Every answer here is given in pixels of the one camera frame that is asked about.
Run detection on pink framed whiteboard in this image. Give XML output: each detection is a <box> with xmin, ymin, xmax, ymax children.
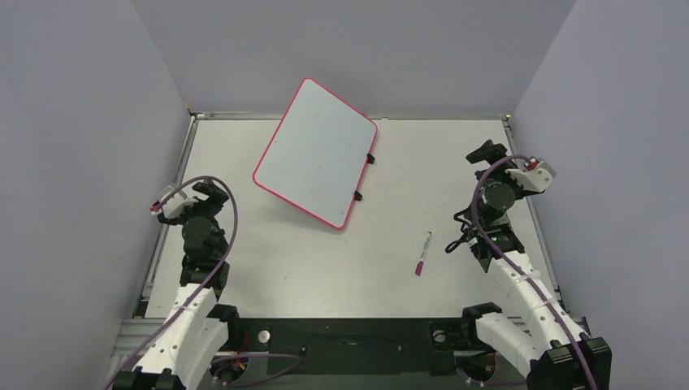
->
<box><xmin>252</xmin><ymin>78</ymin><xmax>379</xmax><ymax>230</ymax></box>

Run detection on purple capped whiteboard marker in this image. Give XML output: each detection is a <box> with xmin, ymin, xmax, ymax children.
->
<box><xmin>414</xmin><ymin>231</ymin><xmax>432</xmax><ymax>276</ymax></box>

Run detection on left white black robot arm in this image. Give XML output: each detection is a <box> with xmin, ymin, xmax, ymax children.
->
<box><xmin>104</xmin><ymin>175</ymin><xmax>243</xmax><ymax>389</ymax></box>

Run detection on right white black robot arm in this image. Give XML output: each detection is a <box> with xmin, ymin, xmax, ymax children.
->
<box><xmin>444</xmin><ymin>140</ymin><xmax>613</xmax><ymax>389</ymax></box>

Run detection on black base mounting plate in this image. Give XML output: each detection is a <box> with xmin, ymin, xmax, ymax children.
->
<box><xmin>210</xmin><ymin>318</ymin><xmax>492</xmax><ymax>379</ymax></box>

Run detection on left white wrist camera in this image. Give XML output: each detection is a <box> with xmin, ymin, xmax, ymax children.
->
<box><xmin>150</xmin><ymin>184</ymin><xmax>197</xmax><ymax>219</ymax></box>

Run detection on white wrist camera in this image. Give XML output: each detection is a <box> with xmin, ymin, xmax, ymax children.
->
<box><xmin>150</xmin><ymin>184</ymin><xmax>197</xmax><ymax>219</ymax></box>
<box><xmin>505</xmin><ymin>158</ymin><xmax>557</xmax><ymax>193</ymax></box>

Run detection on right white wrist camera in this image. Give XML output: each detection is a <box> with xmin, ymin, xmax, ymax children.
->
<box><xmin>505</xmin><ymin>158</ymin><xmax>557</xmax><ymax>193</ymax></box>

